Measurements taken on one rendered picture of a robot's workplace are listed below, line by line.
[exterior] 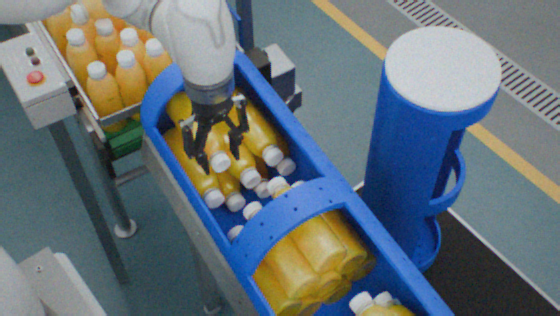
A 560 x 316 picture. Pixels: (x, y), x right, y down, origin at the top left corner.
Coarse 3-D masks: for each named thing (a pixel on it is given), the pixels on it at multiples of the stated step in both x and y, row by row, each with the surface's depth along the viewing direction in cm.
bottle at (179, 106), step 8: (176, 96) 149; (184, 96) 149; (168, 104) 149; (176, 104) 148; (184, 104) 148; (168, 112) 150; (176, 112) 148; (184, 112) 146; (176, 120) 147; (216, 128) 146; (208, 136) 143; (216, 136) 143; (208, 144) 142; (216, 144) 142; (224, 144) 145; (208, 152) 142; (216, 152) 142; (224, 152) 143
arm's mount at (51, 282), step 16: (32, 256) 135; (48, 256) 135; (32, 272) 133; (48, 272) 133; (64, 272) 133; (48, 288) 131; (64, 288) 131; (48, 304) 129; (64, 304) 129; (80, 304) 129
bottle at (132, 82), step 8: (136, 64) 165; (120, 72) 164; (128, 72) 163; (136, 72) 164; (144, 72) 167; (120, 80) 165; (128, 80) 164; (136, 80) 165; (144, 80) 167; (120, 88) 168; (128, 88) 166; (136, 88) 167; (144, 88) 169; (128, 96) 169; (136, 96) 169; (128, 104) 171; (136, 120) 176
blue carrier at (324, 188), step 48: (144, 96) 146; (288, 144) 155; (192, 192) 136; (240, 192) 157; (288, 192) 124; (336, 192) 126; (240, 240) 125; (384, 240) 122; (384, 288) 137; (432, 288) 120
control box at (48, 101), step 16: (32, 32) 167; (0, 48) 164; (16, 48) 164; (16, 64) 161; (48, 64) 161; (16, 80) 158; (48, 80) 158; (32, 96) 155; (48, 96) 157; (64, 96) 159; (32, 112) 158; (48, 112) 160; (64, 112) 163
